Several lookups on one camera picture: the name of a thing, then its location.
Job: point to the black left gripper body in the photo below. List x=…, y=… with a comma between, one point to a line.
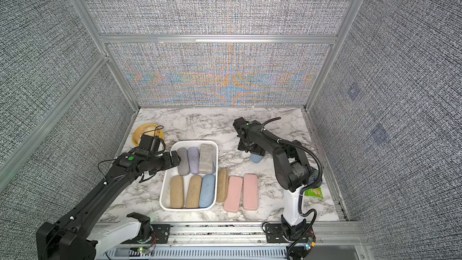
x=166, y=162

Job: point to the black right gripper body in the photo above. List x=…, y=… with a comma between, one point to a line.
x=246, y=147

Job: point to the purple fabric glasses case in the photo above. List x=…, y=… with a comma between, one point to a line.
x=194, y=159

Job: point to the tan glasses case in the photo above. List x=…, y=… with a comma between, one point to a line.
x=177, y=192
x=194, y=191
x=222, y=184

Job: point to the grey rectangular glasses case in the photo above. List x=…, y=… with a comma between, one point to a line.
x=207, y=159

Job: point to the pink glasses case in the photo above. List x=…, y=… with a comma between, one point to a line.
x=250, y=192
x=233, y=198

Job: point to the tan glasses case front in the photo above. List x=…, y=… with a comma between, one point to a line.
x=222, y=184

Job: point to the grey fabric glasses case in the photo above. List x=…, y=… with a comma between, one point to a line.
x=184, y=166

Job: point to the tan glasses case back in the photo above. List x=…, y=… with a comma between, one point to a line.
x=194, y=191

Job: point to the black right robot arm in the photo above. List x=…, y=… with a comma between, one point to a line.
x=297, y=169

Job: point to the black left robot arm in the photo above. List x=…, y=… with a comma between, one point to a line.
x=72, y=236

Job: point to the white plastic storage tray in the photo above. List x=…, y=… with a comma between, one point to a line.
x=165, y=191

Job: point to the yellow bamboo steamer basket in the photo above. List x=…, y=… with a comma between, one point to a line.
x=148, y=130

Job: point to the green packet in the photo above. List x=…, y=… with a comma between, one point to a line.
x=315, y=192

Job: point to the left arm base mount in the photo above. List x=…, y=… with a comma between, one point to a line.
x=159, y=234

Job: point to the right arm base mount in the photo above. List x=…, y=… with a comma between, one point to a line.
x=279, y=232

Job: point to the aluminium front rail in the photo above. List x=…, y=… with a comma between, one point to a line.
x=245, y=241

